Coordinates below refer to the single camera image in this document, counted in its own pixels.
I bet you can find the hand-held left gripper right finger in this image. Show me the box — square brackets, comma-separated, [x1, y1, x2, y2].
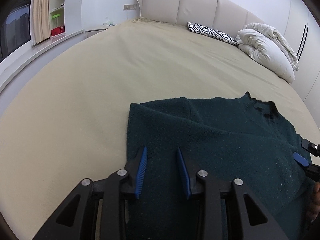
[176, 147, 290, 240]

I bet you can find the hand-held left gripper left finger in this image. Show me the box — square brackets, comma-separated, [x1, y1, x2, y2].
[32, 146, 148, 240]

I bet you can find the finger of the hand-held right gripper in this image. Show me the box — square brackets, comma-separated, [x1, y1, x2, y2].
[293, 152, 320, 182]
[301, 139, 320, 158]

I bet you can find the dark green knit sweater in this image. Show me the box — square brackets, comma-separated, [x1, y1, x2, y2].
[125, 92, 313, 240]

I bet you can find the person's right hand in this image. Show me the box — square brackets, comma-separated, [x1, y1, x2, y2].
[307, 181, 320, 222]

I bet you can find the white wardrobe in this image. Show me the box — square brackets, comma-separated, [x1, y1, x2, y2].
[282, 0, 320, 103]

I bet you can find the bed with beige sheet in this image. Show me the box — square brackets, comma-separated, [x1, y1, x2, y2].
[0, 17, 320, 240]

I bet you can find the white duvet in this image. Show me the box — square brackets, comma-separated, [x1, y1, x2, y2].
[235, 22, 300, 83]

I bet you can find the zebra print pillow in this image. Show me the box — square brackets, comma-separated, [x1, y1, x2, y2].
[187, 22, 240, 46]

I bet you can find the white nightstand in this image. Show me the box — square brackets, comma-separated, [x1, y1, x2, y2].
[85, 25, 110, 39]

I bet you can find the white window ledge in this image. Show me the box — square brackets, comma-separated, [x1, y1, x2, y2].
[0, 29, 85, 90]

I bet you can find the red box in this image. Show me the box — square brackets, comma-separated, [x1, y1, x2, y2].
[51, 26, 65, 37]

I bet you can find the cream padded headboard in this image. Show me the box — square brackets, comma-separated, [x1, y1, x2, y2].
[136, 0, 265, 32]

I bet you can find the beige curtain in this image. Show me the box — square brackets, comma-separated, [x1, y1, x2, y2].
[30, 0, 54, 46]

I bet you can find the dark window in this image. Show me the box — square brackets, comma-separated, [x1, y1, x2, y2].
[0, 0, 34, 60]

